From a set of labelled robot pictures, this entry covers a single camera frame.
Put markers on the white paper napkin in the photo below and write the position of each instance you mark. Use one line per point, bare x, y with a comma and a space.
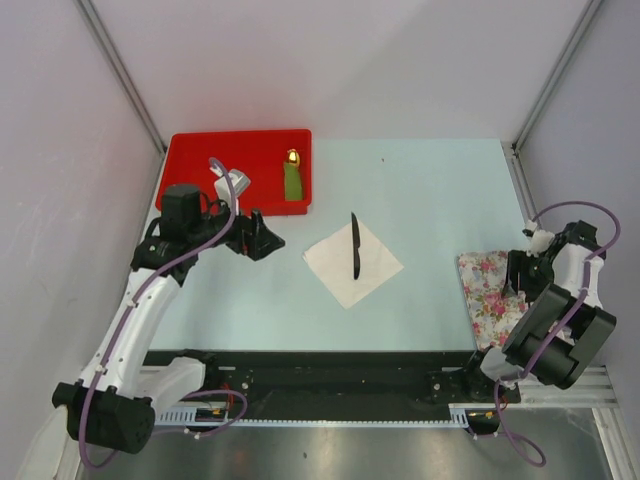
331, 260

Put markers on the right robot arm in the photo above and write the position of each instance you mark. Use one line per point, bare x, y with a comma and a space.
564, 324

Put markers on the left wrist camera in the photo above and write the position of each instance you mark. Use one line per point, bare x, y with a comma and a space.
240, 182

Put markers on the black plastic knife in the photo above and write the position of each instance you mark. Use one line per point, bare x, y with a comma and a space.
356, 243

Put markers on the red plastic bin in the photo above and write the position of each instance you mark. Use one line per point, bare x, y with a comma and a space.
259, 155

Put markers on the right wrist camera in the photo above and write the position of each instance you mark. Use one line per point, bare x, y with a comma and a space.
539, 241

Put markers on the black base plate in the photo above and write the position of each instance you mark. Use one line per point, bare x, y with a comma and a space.
345, 387

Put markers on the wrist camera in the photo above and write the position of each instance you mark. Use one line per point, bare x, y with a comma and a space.
539, 241
240, 182

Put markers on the floral tray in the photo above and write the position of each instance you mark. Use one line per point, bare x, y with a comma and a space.
492, 314

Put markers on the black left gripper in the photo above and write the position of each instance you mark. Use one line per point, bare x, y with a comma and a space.
252, 238

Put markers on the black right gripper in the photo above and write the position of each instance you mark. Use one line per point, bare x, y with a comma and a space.
518, 261

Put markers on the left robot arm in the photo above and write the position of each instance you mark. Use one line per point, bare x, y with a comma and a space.
108, 405

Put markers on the aluminium frame rail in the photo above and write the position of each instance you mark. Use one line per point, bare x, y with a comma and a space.
592, 390

